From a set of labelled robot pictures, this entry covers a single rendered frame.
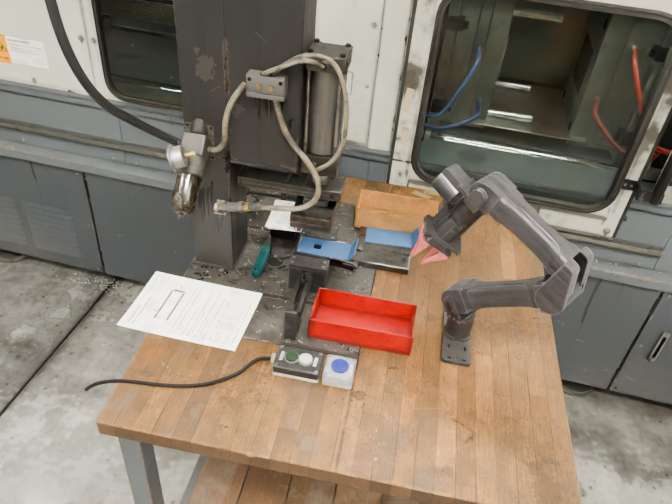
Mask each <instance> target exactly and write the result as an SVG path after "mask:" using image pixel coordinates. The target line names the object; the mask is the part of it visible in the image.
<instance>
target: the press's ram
mask: <svg viewBox="0 0 672 504"><path fill-rule="evenodd" d="M299 170H300V169H299ZM299 170H298V172H297V173H290V172H284V171H278V170H272V169H265V168H259V167H253V166H247V165H245V166H244V167H243V169H242V170H241V172H240V174H239V175H238V185H240V186H246V187H252V188H258V189H264V190H270V191H276V192H282V193H288V194H294V195H298V198H297V200H296V202H295V204H294V206H300V205H303V204H305V203H307V202H309V201H310V200H311V199H312V198H313V197H314V195H315V192H316V186H315V181H314V178H313V176H312V174H311V173H306V175H302V173H300V171H299ZM319 178H320V182H321V195H320V198H319V200H318V201H317V202H316V203H315V204H314V205H313V206H311V207H310V208H308V209H305V210H302V211H294V212H291V213H290V227H294V230H295V231H301V229H307V230H313V231H319V232H325V233H330V230H331V227H332V224H333V221H334V218H335V215H336V212H337V209H338V206H339V203H340V201H341V198H342V195H343V191H344V188H345V185H346V177H343V176H337V177H336V178H335V179H333V180H332V179H330V177H328V176H323V175H319Z"/></svg>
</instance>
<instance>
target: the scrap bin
mask: <svg viewBox="0 0 672 504"><path fill-rule="evenodd" d="M416 308H417V305H415V304H410V303H404V302H399V301H393V300H388V299H382V298H377V297H371V296H366V295H360V294H354V293H349V292H343V291H338V290H332V289H327V288H321V287H319V289H318V292H317V295H316V298H315V302H314V305H313V308H312V311H311V314H310V318H309V326H308V337H312V338H317V339H322V340H328V341H333V342H338V343H344V344H349V345H354V346H359V347H365V348H370V349H375V350H381V351H386V352H391V353H396V354H402V355H407V356H410V352H411V348H412V344H413V339H414V338H413V330H414V320H415V313H416Z"/></svg>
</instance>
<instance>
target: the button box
mask: <svg viewBox="0 0 672 504"><path fill-rule="evenodd" d="M288 351H295V352H297V353H298V359H297V360H296V361H294V362H290V361H288V360H286V358H285V356H286V353H287V352H288ZM304 353H307V354H310V355H311V356H312V362H311V363H310V364H302V363H301V362H300V361H299V357H300V355H302V354H304ZM261 360H270V364H272V365H273V366H272V371H273V375H277V376H282V377H287V378H292V379H298V380H303V381H308V382H313V383H318V380H319V376H320V372H321V369H322V365H323V360H324V353H321V352H316V351H310V350H305V349H300V348H295V347H289V346H284V345H280V346H279V349H278V351H277V354H275V353H272V356H261V357H257V358H255V359H253V360H252V361H250V362H249V363H248V364H246V365H245V366H244V367H243V368H241V369H240V370H238V371H237V372H235V373H233V374H230V375H228V376H225V377H222V378H219V379H216V380H212V381H208V382H203V383H193V384H171V383H158V382H149V381H141V380H132V379H108V380H101V381H97V382H94V383H92V384H90V385H88V386H87V387H86V388H85V391H88V390H90V389H91V388H93V387H95V386H98V385H102V384H109V383H129V384H139V385H147V386H156V387H167V388H195V387H204V386H209V385H213V384H216V383H220V382H223V381H226V380H228V379H231V378H233V377H236V376H238V375H240V374H241V373H243V372H244V371H245V370H246V369H248V368H249V367H250V366H251V365H253V364H254V363H256V362H258V361H261Z"/></svg>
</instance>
